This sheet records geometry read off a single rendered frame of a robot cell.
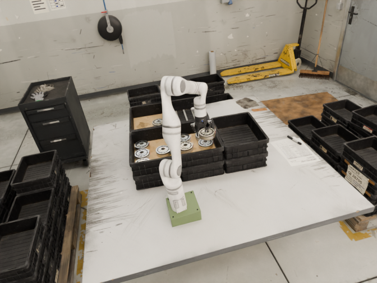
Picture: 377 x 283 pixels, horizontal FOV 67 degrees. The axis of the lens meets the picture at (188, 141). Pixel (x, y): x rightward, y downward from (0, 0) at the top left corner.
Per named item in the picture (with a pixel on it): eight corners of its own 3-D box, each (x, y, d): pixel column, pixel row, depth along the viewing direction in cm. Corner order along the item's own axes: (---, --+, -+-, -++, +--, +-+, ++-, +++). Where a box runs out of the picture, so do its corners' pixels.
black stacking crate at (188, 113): (210, 131, 218) (209, 118, 212) (172, 137, 216) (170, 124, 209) (200, 108, 251) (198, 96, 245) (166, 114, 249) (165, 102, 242)
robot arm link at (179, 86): (201, 79, 153) (186, 78, 156) (179, 75, 129) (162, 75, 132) (200, 96, 154) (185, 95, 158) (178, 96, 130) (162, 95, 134)
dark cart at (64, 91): (91, 167, 330) (65, 96, 280) (51, 176, 323) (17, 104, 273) (93, 140, 379) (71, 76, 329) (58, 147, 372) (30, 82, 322)
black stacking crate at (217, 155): (224, 162, 185) (224, 148, 179) (179, 170, 183) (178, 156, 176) (210, 131, 218) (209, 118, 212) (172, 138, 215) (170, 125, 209)
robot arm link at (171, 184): (155, 166, 143) (162, 190, 153) (171, 169, 140) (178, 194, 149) (164, 154, 150) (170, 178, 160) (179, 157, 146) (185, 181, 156)
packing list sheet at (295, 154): (323, 160, 195) (323, 159, 195) (292, 168, 192) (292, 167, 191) (297, 136, 222) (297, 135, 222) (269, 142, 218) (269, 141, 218)
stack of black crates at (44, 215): (61, 254, 218) (45, 224, 199) (21, 265, 213) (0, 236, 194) (68, 215, 250) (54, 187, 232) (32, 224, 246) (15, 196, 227)
